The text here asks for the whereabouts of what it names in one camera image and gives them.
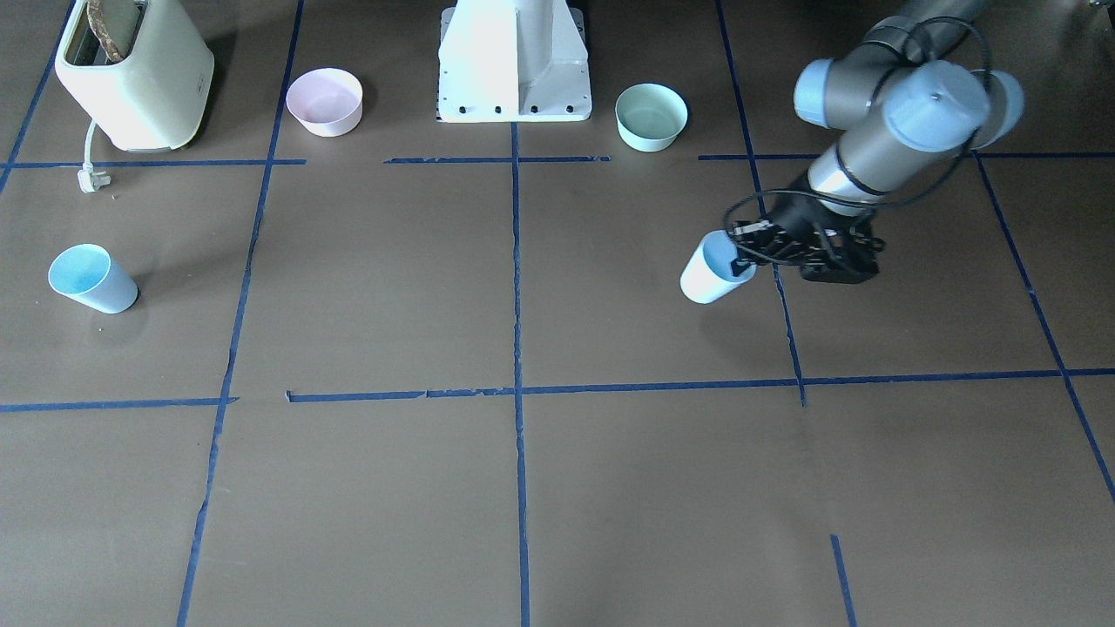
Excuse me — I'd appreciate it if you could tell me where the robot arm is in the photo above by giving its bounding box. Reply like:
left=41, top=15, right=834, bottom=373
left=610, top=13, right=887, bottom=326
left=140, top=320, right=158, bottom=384
left=723, top=1, right=1024, bottom=284

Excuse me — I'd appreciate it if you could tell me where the white power plug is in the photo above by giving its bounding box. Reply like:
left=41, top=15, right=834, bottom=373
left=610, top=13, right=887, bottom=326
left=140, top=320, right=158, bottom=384
left=77, top=120, right=112, bottom=194

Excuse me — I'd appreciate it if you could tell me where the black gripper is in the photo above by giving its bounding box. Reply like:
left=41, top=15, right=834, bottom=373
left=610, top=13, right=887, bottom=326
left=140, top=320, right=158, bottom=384
left=730, top=193, right=885, bottom=284

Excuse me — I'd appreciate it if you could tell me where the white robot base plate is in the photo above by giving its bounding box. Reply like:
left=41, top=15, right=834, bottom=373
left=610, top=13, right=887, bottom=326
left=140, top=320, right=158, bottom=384
left=436, top=1, right=593, bottom=124

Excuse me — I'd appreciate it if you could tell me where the cream toaster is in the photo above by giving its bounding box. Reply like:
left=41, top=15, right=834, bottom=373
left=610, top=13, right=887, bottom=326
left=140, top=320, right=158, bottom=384
left=54, top=1, right=214, bottom=153

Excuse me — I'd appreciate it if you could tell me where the light blue cup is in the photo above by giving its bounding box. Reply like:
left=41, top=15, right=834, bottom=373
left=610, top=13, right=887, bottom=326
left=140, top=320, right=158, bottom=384
left=47, top=243, right=139, bottom=314
left=679, top=230, right=757, bottom=303

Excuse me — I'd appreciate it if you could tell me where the pink bowl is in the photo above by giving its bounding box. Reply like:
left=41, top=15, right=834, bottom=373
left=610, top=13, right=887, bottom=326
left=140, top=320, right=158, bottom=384
left=284, top=67, right=365, bottom=138

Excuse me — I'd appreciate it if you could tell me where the green bowl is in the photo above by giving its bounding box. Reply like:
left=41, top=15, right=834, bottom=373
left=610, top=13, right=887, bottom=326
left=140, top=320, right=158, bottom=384
left=614, top=83, right=689, bottom=153

